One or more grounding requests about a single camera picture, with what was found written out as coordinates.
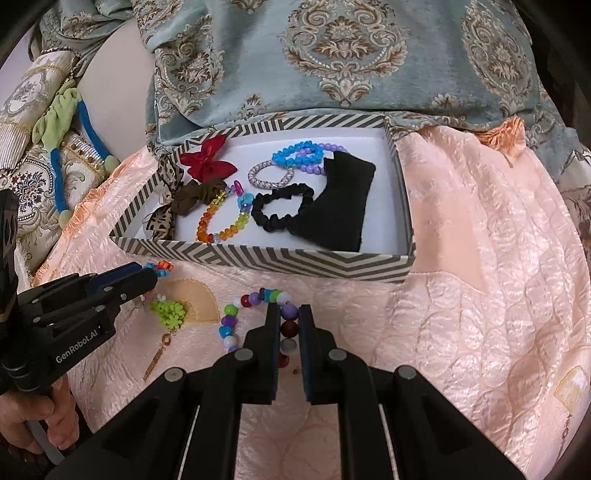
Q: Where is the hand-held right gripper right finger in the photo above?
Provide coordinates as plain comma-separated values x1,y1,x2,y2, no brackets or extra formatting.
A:
299,305,526,480

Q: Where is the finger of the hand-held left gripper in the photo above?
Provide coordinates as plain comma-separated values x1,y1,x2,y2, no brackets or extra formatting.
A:
31,262,142,306
41,269,158,334

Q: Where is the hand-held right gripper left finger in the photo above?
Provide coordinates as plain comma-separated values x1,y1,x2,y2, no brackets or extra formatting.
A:
44,304,282,480

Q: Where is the large multicolour bead bracelet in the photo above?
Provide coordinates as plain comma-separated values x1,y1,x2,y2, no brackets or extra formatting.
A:
217,288,300,370

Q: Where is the rainbow crystal bead bracelet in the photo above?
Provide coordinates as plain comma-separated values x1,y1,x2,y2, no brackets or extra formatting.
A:
196,181,256,244

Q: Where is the grey white striped box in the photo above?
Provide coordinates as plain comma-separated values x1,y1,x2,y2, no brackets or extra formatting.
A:
109,114,416,283

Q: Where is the black scrunchie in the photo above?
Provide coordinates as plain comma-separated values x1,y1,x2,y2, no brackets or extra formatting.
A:
250,183,315,232

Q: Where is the red bow hair clip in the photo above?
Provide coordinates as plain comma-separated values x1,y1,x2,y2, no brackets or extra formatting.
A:
180,135,237,183

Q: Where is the silver rhinestone bracelet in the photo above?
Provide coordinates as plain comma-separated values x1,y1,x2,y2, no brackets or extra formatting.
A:
248,161,295,189

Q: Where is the blue purple bead bracelet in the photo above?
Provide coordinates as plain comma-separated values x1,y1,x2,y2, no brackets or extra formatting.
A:
271,142,349,175

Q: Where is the person's left hand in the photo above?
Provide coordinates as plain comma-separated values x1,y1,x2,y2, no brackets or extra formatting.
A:
0,374,79,455

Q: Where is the gold dangling earring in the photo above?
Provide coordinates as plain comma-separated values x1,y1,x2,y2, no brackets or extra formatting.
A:
142,332,172,381

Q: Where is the leopard print scrunchie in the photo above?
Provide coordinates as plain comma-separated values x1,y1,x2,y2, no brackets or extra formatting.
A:
147,159,185,241

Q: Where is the brown scrunchie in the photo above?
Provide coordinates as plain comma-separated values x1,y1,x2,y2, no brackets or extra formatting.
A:
172,179,229,217

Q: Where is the cream floral embroidered cushion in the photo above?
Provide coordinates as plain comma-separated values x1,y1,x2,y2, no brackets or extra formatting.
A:
9,129,121,273

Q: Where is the black cloth pouch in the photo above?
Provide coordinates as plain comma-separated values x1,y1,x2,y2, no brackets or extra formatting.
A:
288,150,376,252

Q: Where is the pink quilted bedspread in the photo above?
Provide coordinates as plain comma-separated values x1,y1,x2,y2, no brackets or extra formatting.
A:
30,115,587,480

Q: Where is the plain beige pillow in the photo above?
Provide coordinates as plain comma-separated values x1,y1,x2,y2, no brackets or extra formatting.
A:
76,23,160,160

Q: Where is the cream embroidered bolster cushion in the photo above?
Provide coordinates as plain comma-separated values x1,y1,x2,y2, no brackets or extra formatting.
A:
0,48,79,162

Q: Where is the cream floral bed sheet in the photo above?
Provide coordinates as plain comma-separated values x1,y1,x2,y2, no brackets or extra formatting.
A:
554,134,591,222

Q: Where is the teal damask blanket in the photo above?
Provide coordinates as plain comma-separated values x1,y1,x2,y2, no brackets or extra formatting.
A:
37,0,583,153

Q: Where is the green flower bead bracelet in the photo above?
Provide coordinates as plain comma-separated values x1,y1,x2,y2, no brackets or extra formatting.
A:
150,298,186,329

